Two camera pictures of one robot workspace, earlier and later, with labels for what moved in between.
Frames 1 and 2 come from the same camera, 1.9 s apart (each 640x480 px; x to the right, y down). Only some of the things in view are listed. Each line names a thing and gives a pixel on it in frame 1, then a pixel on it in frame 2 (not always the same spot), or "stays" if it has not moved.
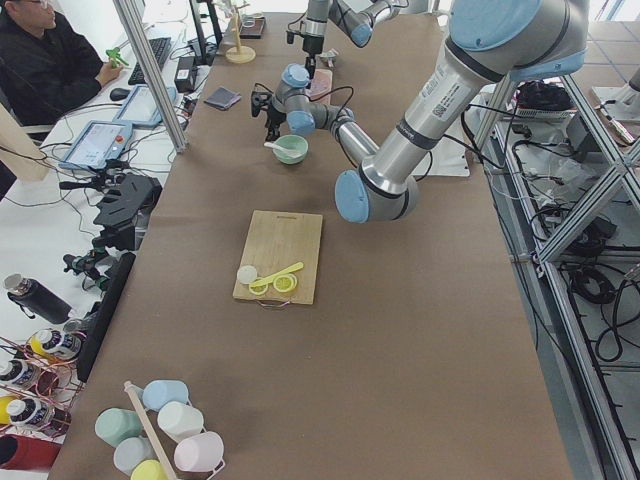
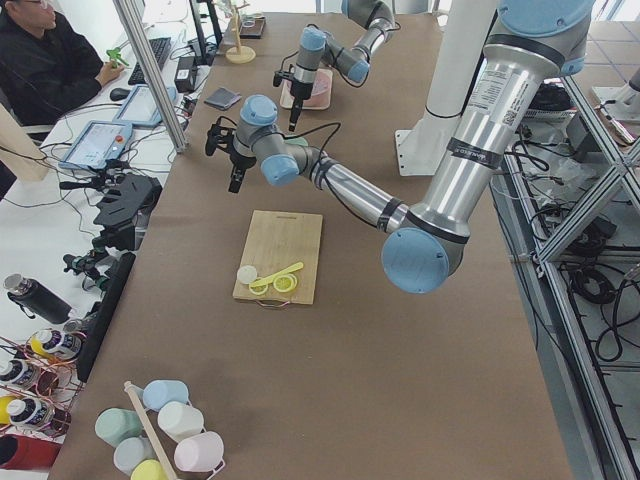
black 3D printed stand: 125,201 stays
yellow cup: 148,469 stays
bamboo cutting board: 278,240 stays
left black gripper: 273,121 → 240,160
